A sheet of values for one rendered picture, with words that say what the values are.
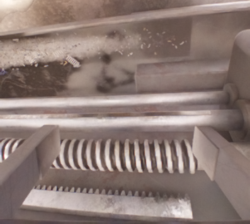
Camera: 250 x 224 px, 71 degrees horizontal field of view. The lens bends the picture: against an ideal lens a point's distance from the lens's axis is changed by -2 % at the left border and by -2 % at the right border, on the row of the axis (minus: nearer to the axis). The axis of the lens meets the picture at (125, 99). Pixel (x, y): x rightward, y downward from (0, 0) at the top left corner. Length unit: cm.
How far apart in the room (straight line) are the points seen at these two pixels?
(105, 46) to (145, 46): 10
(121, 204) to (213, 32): 41
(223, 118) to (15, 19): 101
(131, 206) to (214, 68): 34
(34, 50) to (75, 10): 41
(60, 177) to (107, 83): 31
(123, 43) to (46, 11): 58
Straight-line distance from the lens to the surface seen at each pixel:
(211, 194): 30
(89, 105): 33
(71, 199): 29
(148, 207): 27
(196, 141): 17
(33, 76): 63
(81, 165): 24
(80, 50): 52
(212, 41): 50
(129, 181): 31
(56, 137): 17
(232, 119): 28
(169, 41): 48
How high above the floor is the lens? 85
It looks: 52 degrees down
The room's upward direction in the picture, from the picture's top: 169 degrees counter-clockwise
